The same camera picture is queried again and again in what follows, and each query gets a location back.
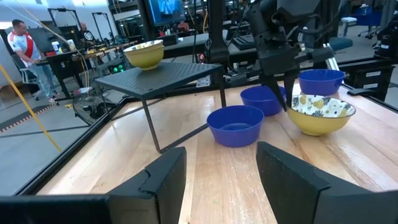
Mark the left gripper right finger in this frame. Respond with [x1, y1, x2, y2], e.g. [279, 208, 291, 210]
[256, 141, 398, 224]

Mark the black vertical metal post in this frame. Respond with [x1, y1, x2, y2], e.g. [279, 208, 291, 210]
[206, 0, 230, 65]

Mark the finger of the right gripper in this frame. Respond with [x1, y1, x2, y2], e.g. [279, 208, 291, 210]
[282, 72, 297, 109]
[262, 73, 287, 113]

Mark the yellow pear-pattern ceramic bowl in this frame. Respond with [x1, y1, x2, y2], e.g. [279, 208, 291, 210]
[286, 94, 357, 137]
[123, 39, 165, 71]

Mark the person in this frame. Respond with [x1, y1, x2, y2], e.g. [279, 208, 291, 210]
[6, 19, 60, 104]
[77, 21, 96, 47]

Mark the black work desk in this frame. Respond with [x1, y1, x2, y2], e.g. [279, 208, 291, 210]
[35, 49, 93, 100]

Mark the black perforated metal riser shelf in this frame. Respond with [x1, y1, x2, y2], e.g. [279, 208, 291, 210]
[94, 61, 228, 154]

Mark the blue office chair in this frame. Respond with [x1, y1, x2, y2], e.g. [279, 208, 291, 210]
[340, 6, 385, 40]

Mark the black floor fan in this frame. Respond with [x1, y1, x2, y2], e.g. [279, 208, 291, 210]
[72, 89, 109, 126]

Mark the blue plastic bowl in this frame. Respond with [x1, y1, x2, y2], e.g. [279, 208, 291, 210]
[206, 105, 265, 148]
[297, 68, 346, 96]
[239, 85, 287, 117]

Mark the blue round stool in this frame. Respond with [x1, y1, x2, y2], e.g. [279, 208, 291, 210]
[328, 37, 354, 52]

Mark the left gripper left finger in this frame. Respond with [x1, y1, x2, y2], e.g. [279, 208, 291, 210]
[0, 146, 188, 224]

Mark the thick yellow hanging cable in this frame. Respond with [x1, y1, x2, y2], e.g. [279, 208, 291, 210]
[0, 63, 63, 153]

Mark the black flat screen monitor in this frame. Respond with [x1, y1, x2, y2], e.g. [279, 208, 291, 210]
[145, 0, 187, 27]

